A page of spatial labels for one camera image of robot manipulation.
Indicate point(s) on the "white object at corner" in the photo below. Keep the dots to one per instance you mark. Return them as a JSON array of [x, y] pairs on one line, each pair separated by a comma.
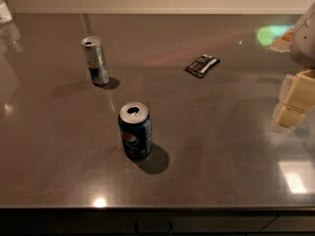
[[5, 14]]

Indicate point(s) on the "silver red bull can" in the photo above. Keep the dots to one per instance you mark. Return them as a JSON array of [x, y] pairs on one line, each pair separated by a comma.
[[95, 60]]

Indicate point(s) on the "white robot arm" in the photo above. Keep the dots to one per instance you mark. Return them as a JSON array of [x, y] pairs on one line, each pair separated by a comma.
[[302, 44]]

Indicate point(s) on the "black rxbar chocolate wrapper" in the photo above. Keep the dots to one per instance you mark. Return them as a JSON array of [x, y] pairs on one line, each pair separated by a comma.
[[202, 65]]

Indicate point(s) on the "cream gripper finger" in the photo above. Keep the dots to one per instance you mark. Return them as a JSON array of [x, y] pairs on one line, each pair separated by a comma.
[[296, 99]]

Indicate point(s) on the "blue pepsi can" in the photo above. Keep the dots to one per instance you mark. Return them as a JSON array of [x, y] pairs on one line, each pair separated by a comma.
[[135, 123]]

